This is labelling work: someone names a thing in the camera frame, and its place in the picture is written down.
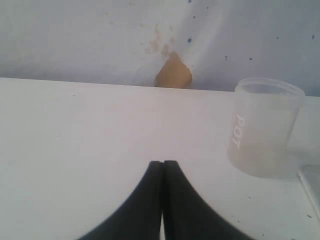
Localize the translucent plastic container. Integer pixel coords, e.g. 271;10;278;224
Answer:
227;77;305;177

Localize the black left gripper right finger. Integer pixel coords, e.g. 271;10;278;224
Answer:
161;160;250;240

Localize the white plastic tray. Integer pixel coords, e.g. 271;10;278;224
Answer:
297;164;320;221

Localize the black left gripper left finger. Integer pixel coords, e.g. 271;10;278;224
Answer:
80;161;164;240

